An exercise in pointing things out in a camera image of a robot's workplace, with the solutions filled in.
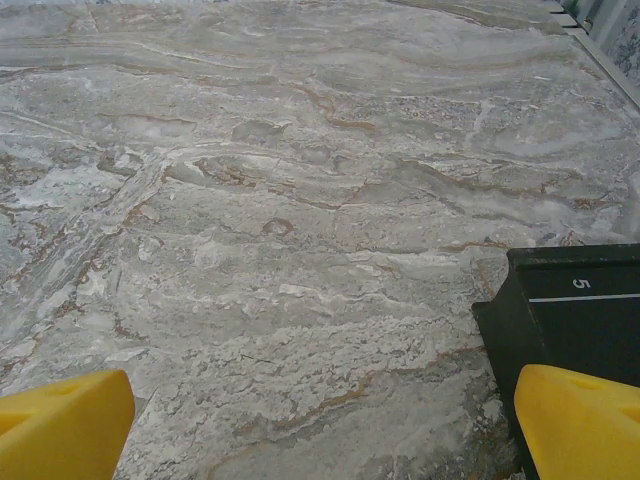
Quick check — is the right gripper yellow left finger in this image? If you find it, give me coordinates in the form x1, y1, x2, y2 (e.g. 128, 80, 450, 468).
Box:
0, 368, 137, 480

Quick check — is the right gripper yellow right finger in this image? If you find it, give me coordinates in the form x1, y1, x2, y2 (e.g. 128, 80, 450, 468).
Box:
514, 364, 640, 480

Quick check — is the black and white chessboard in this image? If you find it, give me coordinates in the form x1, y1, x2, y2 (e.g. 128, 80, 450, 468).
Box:
471, 244, 640, 471

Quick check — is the aluminium side frame rail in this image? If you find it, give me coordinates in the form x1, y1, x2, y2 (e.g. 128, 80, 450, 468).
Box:
547, 0, 640, 99

